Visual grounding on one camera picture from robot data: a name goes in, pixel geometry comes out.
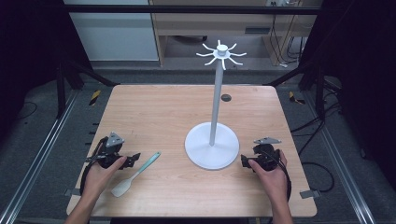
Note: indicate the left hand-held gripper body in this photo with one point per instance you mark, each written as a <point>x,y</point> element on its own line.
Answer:
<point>112,146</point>

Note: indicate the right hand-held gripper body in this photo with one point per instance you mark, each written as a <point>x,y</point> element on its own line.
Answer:
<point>266,154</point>

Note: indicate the person's right hand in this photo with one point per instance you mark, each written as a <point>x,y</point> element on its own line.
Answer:
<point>271,183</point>

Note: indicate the person's left hand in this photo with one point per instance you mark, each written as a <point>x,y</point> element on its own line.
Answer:
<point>99,180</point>

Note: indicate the white hook stand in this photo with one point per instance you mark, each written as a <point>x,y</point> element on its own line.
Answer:
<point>214,118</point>

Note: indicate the yellow black striped marker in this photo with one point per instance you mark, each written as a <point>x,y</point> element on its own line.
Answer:
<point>294,98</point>
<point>95,97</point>

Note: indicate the dark round table grommet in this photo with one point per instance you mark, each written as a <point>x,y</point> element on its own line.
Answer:
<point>226,98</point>

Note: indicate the white cabinet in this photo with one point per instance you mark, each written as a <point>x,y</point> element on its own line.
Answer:
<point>115,34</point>

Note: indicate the grey table edge bracket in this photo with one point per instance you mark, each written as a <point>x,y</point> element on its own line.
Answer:
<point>72,192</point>
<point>310,194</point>

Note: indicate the silver metal floor rail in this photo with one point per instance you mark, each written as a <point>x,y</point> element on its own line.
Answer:
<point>342,168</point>
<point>34,161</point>

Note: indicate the black metal frame stand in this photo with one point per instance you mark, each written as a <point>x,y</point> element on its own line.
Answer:
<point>311,81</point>
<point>67,81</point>

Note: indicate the black horizontal frame bar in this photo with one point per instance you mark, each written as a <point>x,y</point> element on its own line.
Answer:
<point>186,9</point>

